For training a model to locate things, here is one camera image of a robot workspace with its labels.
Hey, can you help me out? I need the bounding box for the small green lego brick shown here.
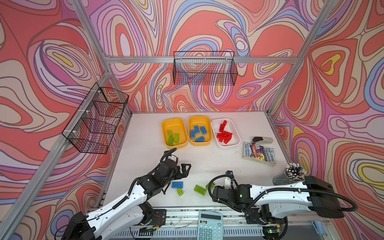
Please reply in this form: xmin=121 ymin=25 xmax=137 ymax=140
xmin=177 ymin=189 xmax=184 ymax=197

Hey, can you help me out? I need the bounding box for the white plastic container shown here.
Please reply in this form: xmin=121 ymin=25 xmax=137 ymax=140
xmin=211 ymin=118 xmax=242 ymax=150

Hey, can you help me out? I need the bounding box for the blue lego brick studs up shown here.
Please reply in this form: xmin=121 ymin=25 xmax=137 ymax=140
xmin=200 ymin=126 xmax=208 ymax=135

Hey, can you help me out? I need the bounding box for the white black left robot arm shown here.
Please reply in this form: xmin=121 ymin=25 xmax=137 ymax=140
xmin=62 ymin=159 xmax=191 ymax=240

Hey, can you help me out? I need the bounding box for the black wire basket left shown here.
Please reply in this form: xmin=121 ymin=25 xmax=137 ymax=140
xmin=62 ymin=83 xmax=129 ymax=155

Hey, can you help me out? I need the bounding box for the teal calculator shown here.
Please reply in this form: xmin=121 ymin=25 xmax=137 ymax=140
xmin=197 ymin=212 xmax=224 ymax=240

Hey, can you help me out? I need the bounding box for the black wire basket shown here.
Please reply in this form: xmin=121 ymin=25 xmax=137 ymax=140
xmin=173 ymin=50 xmax=238 ymax=86
xmin=62 ymin=83 xmax=129 ymax=155

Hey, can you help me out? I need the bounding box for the yellow left plastic container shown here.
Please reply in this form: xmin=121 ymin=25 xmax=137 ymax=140
xmin=162 ymin=118 xmax=189 ymax=150

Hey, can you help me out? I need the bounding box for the cup of pencils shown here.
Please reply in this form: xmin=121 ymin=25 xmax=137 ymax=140
xmin=273 ymin=163 xmax=307 ymax=186

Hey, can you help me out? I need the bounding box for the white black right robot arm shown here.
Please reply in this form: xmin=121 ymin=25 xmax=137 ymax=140
xmin=208 ymin=174 xmax=358 ymax=221

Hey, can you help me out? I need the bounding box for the black wire basket back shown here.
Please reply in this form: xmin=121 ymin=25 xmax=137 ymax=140
xmin=173 ymin=50 xmax=238 ymax=86

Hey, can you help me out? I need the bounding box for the yellow plastic container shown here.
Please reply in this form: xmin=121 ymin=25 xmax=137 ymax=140
xmin=188 ymin=116 xmax=213 ymax=147
xmin=162 ymin=118 xmax=189 ymax=150

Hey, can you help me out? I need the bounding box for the yellow middle plastic container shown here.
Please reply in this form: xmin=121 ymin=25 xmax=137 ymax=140
xmin=188 ymin=116 xmax=213 ymax=147

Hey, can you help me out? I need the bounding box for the black and beige stapler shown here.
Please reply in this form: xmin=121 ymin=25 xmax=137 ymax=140
xmin=251 ymin=137 xmax=273 ymax=145

